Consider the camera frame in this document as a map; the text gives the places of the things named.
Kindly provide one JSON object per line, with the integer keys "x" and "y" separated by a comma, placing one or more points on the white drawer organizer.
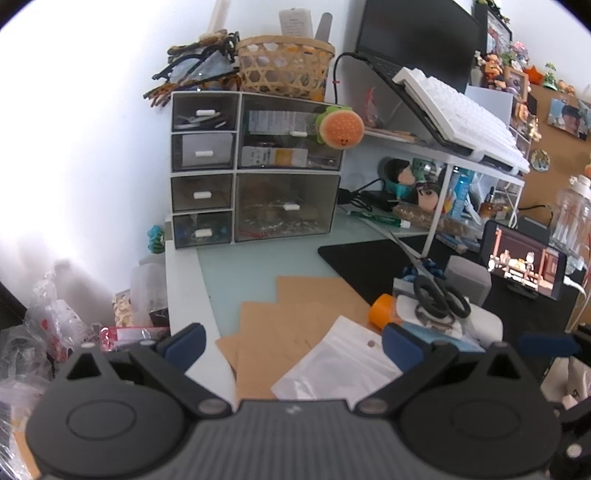
{"x": 236, "y": 170}

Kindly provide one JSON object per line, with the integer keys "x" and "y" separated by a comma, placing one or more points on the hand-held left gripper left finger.
{"x": 183, "y": 347}

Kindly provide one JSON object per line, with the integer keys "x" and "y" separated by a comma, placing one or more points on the white laptop stand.
{"x": 415, "y": 143}

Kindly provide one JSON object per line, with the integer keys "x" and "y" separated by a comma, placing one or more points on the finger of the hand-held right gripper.
{"x": 549, "y": 344}

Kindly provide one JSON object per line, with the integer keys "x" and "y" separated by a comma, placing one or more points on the printed photo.
{"x": 569, "y": 117}

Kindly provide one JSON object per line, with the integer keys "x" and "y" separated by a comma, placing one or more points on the black laptop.
{"x": 415, "y": 32}

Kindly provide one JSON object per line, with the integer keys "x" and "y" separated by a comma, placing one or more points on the white candle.
{"x": 218, "y": 18}

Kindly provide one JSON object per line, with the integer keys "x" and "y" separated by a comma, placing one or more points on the green ointment tube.
{"x": 378, "y": 218}

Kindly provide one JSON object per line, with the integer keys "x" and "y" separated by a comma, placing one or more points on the burger plush toy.
{"x": 340, "y": 129}

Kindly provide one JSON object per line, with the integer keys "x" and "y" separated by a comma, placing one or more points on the turquoise small toy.
{"x": 156, "y": 237}

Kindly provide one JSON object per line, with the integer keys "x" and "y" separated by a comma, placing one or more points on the grey box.
{"x": 468, "y": 277}

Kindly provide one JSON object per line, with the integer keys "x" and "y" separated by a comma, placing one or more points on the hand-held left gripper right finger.
{"x": 402, "y": 347}

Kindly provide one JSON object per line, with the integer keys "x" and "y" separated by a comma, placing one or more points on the clear water bottle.
{"x": 570, "y": 217}

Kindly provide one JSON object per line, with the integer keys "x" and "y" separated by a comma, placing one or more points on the amber glass bottle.
{"x": 487, "y": 207}

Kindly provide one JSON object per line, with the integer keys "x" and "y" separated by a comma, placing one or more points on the blue drink can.
{"x": 461, "y": 191}

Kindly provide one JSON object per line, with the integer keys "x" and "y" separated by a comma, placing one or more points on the white keyboard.
{"x": 466, "y": 115}

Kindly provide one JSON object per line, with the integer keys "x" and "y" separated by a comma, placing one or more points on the crumpled clear plastic bag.
{"x": 51, "y": 318}

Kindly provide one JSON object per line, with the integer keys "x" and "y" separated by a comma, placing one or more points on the red snack packet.
{"x": 375, "y": 110}

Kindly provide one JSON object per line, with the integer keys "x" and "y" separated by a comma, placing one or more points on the brown paper envelope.
{"x": 318, "y": 290}
{"x": 249, "y": 364}
{"x": 277, "y": 323}

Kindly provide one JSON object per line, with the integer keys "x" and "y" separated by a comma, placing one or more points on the black desk mat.
{"x": 364, "y": 267}

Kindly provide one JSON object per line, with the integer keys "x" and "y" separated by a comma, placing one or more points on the cork board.
{"x": 554, "y": 175}

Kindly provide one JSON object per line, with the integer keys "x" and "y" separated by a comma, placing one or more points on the pile of hair claw clips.
{"x": 194, "y": 69}

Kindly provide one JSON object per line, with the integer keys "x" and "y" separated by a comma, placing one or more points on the clear zip bag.
{"x": 337, "y": 364}

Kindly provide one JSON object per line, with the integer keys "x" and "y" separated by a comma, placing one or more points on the white paper card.
{"x": 295, "y": 22}

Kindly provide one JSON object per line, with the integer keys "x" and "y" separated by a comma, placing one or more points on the smartphone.
{"x": 521, "y": 261}

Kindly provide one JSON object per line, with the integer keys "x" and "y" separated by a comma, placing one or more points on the small clear drawer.
{"x": 203, "y": 113}
{"x": 202, "y": 230}
{"x": 201, "y": 194}
{"x": 201, "y": 152}

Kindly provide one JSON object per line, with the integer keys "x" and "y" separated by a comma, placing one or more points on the white tissue pack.
{"x": 480, "y": 323}

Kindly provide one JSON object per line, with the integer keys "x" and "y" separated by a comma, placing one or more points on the grey nail file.
{"x": 324, "y": 27}

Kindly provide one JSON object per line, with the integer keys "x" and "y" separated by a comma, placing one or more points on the clear bag of brown snacks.
{"x": 425, "y": 217}

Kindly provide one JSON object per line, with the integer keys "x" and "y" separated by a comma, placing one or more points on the woven bamboo basket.
{"x": 281, "y": 64}

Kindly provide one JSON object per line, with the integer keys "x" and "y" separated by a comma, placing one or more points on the orange capped bottle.
{"x": 381, "y": 311}

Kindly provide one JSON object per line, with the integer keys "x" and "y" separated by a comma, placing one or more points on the row of small figurines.
{"x": 503, "y": 64}

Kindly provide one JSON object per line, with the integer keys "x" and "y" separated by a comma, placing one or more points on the medium clear drawer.
{"x": 291, "y": 134}

